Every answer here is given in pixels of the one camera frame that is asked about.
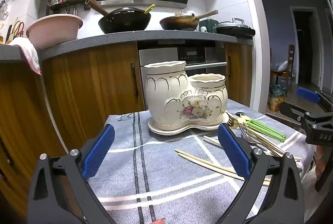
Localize pink plastic basin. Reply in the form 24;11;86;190
26;14;84;50

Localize black electric griddle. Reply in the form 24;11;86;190
213;18;256;37

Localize black wok with wooden handle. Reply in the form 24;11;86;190
85;0;152;34

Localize grey striped tablecloth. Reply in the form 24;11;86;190
88;99;313;224

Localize white dish cloth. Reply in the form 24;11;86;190
9;37;42;76

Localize narrow wooden cabinet door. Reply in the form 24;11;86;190
225;42;253;107

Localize red-handled scissors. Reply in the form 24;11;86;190
12;20;25;38

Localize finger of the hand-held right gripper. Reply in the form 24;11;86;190
280;101;313;125
296;87;333;112

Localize brown frying pan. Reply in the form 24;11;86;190
159;9;219;31

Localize built-in steel oven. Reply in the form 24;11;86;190
138;41;228;110

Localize wooden corner cabinet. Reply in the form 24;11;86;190
0;60;78;214

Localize green kettle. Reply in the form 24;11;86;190
198;19;219;32

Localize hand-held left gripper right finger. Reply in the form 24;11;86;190
217;123;305;224

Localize white clothing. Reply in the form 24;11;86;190
299;167;322;224

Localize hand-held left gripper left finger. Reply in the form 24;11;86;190
27;124;123;224

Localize silver fork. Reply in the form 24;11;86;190
239;124;287;157

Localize silver forks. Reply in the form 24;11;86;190
226;111;285;155

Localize wooden chair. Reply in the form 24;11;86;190
271;45;296;84

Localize cream ceramic holder tray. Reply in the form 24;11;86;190
148;112;231;135

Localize cream floral ceramic utensil holder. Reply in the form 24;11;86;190
144;61;229;129

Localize large clear plastic jug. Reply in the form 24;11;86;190
268;84;287;112

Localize green-handled yellow tulip utensil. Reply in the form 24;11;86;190
241;114;287;139
245;120;285;143

